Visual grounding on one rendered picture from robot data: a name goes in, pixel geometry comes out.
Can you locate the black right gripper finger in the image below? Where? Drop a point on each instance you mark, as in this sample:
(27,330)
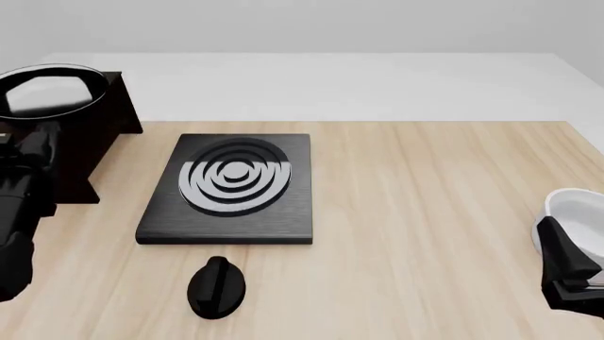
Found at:
(561,255)

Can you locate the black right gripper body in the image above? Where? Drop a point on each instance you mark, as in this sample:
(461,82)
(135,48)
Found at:
(578,295)

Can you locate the black frying pan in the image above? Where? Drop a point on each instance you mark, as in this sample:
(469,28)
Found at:
(96,88)

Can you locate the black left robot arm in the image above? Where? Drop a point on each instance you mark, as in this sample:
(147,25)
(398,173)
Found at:
(16,219)

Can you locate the white bowl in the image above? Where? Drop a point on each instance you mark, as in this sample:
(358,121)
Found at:
(578,209)

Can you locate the flat black stove plate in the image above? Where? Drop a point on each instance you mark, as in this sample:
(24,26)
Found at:
(226,226)

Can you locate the round black stove knob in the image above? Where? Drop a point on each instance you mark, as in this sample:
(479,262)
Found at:
(216,288)

